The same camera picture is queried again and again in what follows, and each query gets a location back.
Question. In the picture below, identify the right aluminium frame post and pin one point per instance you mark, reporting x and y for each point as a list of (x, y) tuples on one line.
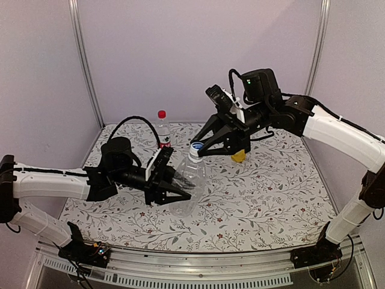
[(319, 44)]

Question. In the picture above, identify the floral patterned table mat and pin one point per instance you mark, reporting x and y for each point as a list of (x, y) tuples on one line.
[(273, 199)]

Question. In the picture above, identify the blue white bottle cap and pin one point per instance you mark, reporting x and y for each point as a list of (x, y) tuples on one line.
[(194, 149)]

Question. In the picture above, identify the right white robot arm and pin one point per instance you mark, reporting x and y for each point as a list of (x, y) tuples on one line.
[(304, 116)]

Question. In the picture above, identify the front aluminium rail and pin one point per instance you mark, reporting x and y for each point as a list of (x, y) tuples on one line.
[(140, 268)]

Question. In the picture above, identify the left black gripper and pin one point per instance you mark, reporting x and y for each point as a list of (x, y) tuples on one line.
[(158, 190)]

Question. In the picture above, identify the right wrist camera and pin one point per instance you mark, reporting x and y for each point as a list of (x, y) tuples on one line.
[(225, 102)]

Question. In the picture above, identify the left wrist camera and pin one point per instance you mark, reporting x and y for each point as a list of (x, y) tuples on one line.
[(157, 164)]

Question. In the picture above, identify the aluminium frame post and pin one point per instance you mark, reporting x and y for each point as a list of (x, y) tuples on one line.
[(85, 67), (319, 44)]

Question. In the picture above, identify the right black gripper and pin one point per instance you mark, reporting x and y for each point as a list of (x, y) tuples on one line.
[(236, 135)]

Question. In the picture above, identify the clear plastic bottle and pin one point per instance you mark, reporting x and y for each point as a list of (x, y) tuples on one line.
[(190, 177)]

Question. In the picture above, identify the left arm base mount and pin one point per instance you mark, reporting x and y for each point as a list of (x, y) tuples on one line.
[(96, 254)]

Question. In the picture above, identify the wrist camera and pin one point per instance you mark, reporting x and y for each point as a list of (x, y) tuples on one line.
[(225, 102), (157, 164)]

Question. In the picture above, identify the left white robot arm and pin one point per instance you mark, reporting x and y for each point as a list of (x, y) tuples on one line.
[(92, 184)]

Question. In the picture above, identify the yellow juice bottle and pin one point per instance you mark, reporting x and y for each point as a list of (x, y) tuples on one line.
[(239, 157)]

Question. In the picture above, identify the red cap water bottle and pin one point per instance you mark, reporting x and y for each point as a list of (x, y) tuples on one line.
[(163, 129)]

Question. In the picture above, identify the left aluminium frame post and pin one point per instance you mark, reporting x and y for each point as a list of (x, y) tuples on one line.
[(85, 67)]

